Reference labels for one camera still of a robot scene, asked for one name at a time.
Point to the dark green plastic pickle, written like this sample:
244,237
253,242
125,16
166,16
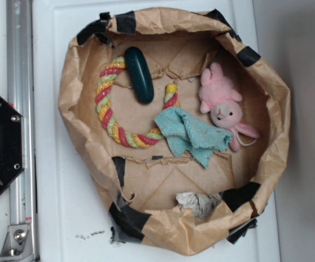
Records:
140,75

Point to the teal terry cloth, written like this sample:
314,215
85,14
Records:
184,132

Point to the brown paper bag bin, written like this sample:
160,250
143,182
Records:
139,185

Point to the pink plush lamb toy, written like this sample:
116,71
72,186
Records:
220,99

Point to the crumpled grey white rag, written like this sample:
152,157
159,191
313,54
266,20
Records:
201,205

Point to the multicolour rope ring toy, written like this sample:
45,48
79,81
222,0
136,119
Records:
106,114

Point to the aluminium extrusion rail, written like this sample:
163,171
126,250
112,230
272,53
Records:
23,190

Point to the metal corner bracket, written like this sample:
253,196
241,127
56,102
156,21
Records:
17,244

